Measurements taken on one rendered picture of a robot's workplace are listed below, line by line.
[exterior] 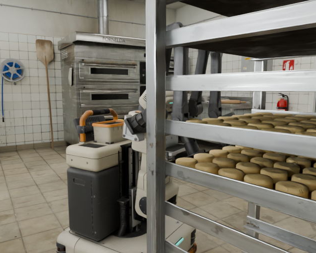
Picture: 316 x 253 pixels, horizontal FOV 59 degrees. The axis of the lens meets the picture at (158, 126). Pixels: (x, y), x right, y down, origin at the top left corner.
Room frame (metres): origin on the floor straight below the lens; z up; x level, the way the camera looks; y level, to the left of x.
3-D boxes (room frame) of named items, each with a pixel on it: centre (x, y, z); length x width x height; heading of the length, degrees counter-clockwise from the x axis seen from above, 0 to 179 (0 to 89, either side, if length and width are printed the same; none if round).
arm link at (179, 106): (1.22, -0.10, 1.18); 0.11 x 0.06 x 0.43; 148
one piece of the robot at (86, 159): (1.70, 0.26, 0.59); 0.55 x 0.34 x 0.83; 148
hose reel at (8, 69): (4.98, 2.56, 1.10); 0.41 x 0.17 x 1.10; 122
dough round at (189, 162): (0.61, -0.06, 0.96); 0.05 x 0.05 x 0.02
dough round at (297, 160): (0.62, -0.32, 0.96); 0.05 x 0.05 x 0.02
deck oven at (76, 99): (5.37, 0.92, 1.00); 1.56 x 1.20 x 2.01; 122
